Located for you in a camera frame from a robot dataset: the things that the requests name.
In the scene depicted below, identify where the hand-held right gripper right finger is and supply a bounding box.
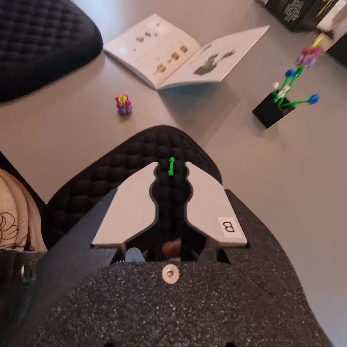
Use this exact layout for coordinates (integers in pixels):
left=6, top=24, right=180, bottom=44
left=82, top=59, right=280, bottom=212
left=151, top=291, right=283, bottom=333
left=185, top=162, right=248, bottom=251

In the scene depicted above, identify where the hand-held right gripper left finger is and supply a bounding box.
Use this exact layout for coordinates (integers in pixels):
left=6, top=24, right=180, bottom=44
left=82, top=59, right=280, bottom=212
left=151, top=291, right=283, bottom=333
left=92, top=162, right=159, bottom=255

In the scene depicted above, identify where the black quilted pad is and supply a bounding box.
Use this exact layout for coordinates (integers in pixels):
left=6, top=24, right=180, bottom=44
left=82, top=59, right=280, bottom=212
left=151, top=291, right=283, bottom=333
left=41, top=125, right=223, bottom=250
left=0, top=0, right=104, bottom=103

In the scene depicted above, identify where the pink yellow purple brick flower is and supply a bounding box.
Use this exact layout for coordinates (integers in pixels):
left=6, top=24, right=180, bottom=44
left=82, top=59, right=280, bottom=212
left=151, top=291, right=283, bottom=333
left=115, top=93, right=133, bottom=115

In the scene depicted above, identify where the cream printed shirt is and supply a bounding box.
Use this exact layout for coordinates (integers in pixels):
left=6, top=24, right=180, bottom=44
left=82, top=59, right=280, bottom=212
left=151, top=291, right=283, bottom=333
left=0, top=168, right=48, bottom=251

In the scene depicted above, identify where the dark cloth with metal studs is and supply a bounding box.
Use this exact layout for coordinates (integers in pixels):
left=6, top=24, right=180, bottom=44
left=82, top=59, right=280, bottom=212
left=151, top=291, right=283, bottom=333
left=0, top=248, right=50, bottom=347

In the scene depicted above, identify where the open instruction booklet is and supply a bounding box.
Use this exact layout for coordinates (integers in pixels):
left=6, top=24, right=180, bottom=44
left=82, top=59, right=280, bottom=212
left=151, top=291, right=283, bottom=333
left=103, top=13, right=271, bottom=91

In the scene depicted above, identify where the black printed box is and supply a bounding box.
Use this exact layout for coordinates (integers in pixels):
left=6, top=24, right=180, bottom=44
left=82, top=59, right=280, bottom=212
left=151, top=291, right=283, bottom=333
left=264, top=0, right=340, bottom=32

